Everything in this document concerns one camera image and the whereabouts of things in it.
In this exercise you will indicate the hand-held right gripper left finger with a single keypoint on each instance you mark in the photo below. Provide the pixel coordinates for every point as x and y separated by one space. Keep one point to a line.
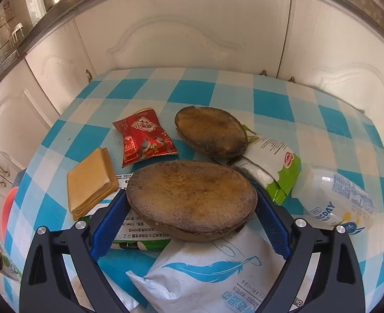
109 221

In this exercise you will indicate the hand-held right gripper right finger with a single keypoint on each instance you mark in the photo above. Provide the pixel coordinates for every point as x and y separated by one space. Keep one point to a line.
272 221

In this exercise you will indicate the green glossy snack packet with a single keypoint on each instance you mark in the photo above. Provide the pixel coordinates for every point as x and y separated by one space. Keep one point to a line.
7 265

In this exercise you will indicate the white feather-print wipes packet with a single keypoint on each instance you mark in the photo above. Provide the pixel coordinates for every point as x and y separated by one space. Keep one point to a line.
205 277

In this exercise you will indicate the green white blue-edged wrapper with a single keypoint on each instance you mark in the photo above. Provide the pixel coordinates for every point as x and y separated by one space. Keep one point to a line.
136 234

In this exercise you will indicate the tan square sponge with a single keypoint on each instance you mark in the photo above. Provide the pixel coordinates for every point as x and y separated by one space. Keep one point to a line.
89 182

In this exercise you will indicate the green white silver-lined wrapper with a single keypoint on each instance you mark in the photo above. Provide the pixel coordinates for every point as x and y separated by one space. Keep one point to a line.
276 166

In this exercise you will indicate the red round object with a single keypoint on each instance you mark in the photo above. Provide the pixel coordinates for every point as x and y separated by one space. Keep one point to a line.
7 208

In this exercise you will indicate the white plastic bottle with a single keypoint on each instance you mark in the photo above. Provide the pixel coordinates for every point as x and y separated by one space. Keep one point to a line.
335 195

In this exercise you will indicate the red snack packet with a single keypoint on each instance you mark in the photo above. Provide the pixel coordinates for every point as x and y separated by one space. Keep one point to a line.
143 140

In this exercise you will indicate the blue white checked tablecloth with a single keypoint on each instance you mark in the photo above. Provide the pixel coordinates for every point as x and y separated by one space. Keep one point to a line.
244 104

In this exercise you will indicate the white cabinet door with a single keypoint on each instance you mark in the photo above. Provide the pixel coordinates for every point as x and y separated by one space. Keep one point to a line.
58 58
179 32
12 114
342 49

